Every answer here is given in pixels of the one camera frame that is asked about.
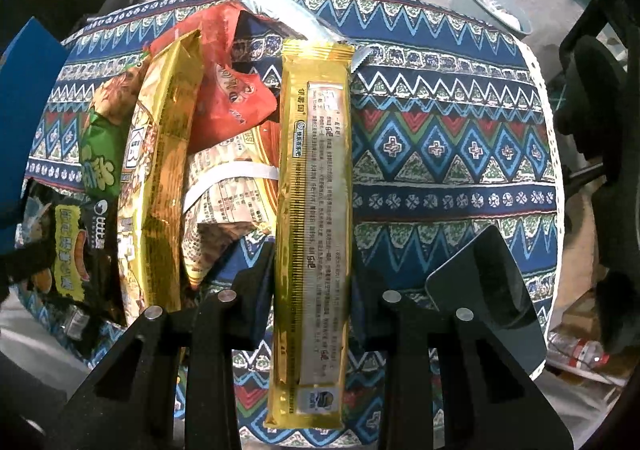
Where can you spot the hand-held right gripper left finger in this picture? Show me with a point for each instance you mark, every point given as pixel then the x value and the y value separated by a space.
pixel 250 302

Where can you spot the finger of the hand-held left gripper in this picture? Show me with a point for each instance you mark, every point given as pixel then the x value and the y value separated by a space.
pixel 30 257

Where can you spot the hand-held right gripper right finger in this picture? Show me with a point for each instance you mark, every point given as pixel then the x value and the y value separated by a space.
pixel 367 320

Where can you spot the dark snack bag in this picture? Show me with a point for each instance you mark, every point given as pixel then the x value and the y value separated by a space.
pixel 65 240

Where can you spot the long gold stick packet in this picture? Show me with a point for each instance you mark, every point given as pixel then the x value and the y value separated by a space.
pixel 312 180

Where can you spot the orange-red snack packet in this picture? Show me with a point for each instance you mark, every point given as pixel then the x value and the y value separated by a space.
pixel 225 95

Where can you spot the silver foil snack packet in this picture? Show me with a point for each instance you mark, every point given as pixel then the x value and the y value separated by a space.
pixel 270 0

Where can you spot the beige printed snack bag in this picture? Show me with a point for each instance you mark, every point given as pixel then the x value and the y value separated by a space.
pixel 225 200

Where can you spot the green snack bag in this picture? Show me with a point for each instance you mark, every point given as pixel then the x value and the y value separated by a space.
pixel 102 150

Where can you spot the tall gold snack bag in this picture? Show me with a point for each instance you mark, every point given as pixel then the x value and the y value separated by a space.
pixel 165 170

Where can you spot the patterned tablecloth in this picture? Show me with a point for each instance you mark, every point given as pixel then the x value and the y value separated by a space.
pixel 440 150

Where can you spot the clear plastic bottle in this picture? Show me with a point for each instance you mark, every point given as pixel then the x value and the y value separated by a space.
pixel 580 352

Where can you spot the black round object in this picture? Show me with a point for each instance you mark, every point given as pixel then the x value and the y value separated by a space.
pixel 120 0

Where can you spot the black chair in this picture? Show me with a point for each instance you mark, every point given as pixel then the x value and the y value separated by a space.
pixel 595 80

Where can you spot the grey trash bin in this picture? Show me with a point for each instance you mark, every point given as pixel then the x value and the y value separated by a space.
pixel 500 15

